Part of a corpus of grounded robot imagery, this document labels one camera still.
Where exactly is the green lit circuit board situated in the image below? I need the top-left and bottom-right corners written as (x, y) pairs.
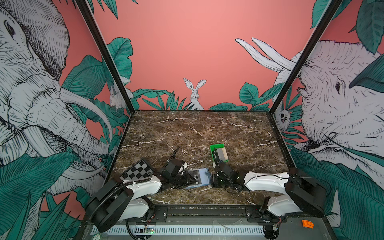
top-left (145, 228), bottom-right (155, 234)

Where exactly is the black left frame post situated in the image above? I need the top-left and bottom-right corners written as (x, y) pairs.
top-left (75, 0), bottom-right (135, 115)

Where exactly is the black frame post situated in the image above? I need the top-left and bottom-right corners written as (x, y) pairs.
top-left (269, 0), bottom-right (344, 115)
top-left (75, 0), bottom-right (135, 115)

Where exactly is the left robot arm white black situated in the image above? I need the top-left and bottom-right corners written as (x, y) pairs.
top-left (86, 159), bottom-right (200, 233)

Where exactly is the blue leather card holder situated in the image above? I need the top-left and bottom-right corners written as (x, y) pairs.
top-left (185, 168), bottom-right (212, 190)

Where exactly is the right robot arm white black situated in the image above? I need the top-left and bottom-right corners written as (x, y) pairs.
top-left (211, 162), bottom-right (327, 218)

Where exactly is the green plastic card tray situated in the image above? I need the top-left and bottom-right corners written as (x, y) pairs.
top-left (210, 144), bottom-right (227, 164)

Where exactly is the black white checkerboard plate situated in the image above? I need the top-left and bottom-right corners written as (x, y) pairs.
top-left (120, 159), bottom-right (154, 181)

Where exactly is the white slotted cable duct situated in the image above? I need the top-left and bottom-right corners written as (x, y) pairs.
top-left (90, 225), bottom-right (265, 236)

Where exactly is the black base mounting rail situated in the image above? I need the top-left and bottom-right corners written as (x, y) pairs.
top-left (86, 204), bottom-right (319, 223)

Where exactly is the orange connector clip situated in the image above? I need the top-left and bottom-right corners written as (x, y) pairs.
top-left (302, 220), bottom-right (314, 229)

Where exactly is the black right frame post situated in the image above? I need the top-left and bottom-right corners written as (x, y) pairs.
top-left (269, 0), bottom-right (344, 115)

